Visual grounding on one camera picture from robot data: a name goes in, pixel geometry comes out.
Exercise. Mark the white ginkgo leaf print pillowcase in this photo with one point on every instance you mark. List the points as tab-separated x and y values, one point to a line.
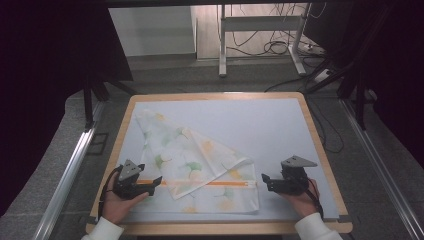
186	156

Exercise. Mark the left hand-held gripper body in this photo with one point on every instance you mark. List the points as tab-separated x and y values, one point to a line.
129	170

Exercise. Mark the white power strip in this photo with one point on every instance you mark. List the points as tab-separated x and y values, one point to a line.
313	49

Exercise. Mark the person's left hand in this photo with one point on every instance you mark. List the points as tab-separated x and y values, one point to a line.
115	206

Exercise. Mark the person's right hand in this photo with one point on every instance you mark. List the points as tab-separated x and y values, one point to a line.
305	203

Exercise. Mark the wooden table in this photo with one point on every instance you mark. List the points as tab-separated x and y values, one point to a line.
216	228

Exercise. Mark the black metal stand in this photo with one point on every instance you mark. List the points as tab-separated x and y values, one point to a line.
359	100
88	106

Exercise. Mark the white cabinet panel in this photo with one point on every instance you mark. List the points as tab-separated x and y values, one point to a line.
150	30

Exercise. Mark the white metal desk frame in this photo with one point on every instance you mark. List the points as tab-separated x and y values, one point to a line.
260	23

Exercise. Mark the white power adapter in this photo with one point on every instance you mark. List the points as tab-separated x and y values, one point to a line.
322	75

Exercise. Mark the aluminium floor rail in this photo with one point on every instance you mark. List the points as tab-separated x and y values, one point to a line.
383	166
66	176

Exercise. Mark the white table mat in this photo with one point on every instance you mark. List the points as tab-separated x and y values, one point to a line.
260	133

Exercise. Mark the dark curtain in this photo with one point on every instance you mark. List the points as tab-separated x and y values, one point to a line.
396	66
40	83

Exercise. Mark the black floor bracket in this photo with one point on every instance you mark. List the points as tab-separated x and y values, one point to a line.
98	144

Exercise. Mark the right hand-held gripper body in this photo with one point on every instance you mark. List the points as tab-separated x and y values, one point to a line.
293	180

